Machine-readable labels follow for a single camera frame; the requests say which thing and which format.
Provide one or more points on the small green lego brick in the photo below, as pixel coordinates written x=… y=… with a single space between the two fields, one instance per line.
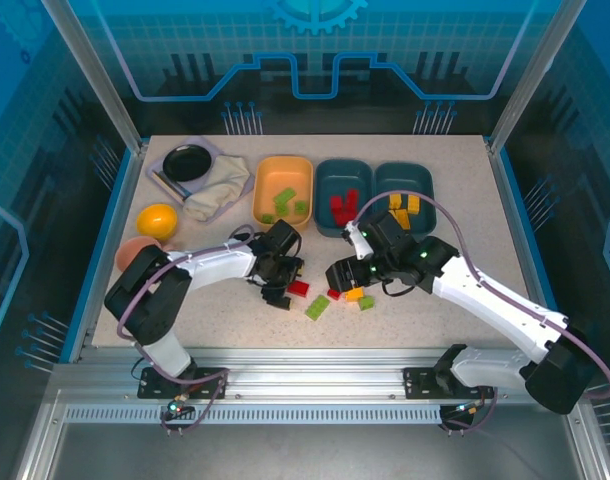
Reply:
x=283 y=210
x=366 y=302
x=300 y=206
x=268 y=218

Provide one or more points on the small red lego brick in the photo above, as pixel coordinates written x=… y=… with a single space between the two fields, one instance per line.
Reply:
x=336 y=204
x=334 y=294

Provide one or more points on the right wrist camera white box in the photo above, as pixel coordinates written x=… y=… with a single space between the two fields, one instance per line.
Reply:
x=359 y=245

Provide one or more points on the orange plastic bin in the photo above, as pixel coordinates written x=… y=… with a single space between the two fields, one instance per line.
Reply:
x=270 y=185

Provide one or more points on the yellow bowl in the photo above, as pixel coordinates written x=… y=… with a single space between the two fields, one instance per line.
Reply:
x=156 y=221

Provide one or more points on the lavender tray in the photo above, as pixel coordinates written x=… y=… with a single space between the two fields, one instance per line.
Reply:
x=211 y=146

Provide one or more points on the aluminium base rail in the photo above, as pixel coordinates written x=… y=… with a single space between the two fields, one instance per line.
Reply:
x=315 y=375

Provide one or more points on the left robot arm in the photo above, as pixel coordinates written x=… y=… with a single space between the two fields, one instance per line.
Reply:
x=215 y=270

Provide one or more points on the black round plate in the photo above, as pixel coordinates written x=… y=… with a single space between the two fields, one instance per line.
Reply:
x=187 y=163

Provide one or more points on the aluminium frame post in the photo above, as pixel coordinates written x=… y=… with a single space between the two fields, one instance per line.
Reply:
x=95 y=75
x=535 y=75

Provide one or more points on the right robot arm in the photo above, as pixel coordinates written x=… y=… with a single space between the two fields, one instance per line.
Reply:
x=495 y=305

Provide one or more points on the pink bowl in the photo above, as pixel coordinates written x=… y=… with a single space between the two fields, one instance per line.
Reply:
x=130 y=250

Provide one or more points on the beige cloth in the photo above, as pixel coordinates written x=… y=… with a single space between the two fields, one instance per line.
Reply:
x=222 y=182

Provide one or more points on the long yellow lego brick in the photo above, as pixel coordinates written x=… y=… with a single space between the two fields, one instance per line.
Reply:
x=404 y=224
x=413 y=203

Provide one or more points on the long green lego brick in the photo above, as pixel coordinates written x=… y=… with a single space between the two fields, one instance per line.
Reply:
x=317 y=307
x=284 y=196

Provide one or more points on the metal chopstick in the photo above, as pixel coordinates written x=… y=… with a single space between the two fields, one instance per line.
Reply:
x=174 y=184

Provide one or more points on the long red lego brick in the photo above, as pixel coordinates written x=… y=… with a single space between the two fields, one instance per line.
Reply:
x=352 y=198
x=300 y=288
x=342 y=218

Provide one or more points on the teal plastic bin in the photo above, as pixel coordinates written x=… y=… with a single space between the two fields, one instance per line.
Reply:
x=405 y=177
x=335 y=175

